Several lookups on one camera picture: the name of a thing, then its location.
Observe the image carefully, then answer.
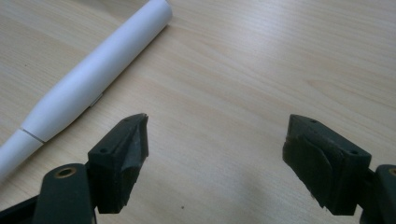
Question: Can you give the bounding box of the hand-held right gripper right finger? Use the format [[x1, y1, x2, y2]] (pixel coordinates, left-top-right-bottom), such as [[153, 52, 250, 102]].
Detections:
[[282, 113, 373, 217]]

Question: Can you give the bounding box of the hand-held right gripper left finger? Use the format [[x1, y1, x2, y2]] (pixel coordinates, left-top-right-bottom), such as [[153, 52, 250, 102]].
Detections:
[[87, 113, 149, 215]]

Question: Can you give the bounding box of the white electric toothbrush handle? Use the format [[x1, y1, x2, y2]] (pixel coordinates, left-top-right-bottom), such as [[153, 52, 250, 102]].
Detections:
[[0, 0, 174, 181]]

